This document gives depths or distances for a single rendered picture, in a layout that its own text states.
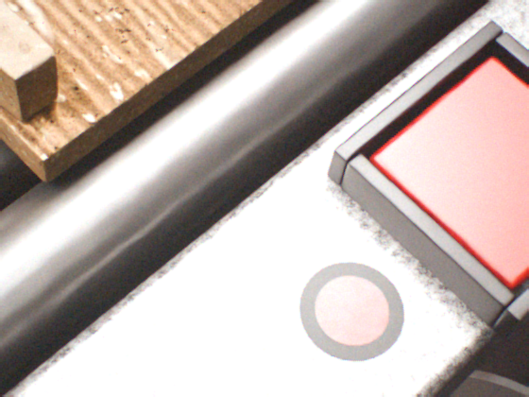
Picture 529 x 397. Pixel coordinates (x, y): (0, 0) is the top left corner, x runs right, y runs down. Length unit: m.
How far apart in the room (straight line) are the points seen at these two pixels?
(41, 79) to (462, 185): 0.13
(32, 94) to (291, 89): 0.09
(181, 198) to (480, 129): 0.10
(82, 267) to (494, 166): 0.13
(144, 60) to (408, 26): 0.10
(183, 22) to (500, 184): 0.11
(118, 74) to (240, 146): 0.05
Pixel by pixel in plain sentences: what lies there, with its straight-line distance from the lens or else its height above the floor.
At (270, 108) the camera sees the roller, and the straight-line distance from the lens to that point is 0.37.
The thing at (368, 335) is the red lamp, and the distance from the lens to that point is 0.34.
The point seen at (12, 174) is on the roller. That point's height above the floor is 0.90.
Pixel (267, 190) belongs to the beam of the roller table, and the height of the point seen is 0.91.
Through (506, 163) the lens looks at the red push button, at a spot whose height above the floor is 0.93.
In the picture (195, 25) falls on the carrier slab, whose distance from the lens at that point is 0.36.
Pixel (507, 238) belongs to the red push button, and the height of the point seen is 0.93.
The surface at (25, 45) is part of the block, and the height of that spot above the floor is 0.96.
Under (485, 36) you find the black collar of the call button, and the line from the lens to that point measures 0.38.
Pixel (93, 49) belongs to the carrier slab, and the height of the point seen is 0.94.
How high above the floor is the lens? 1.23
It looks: 62 degrees down
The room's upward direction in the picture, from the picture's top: 11 degrees clockwise
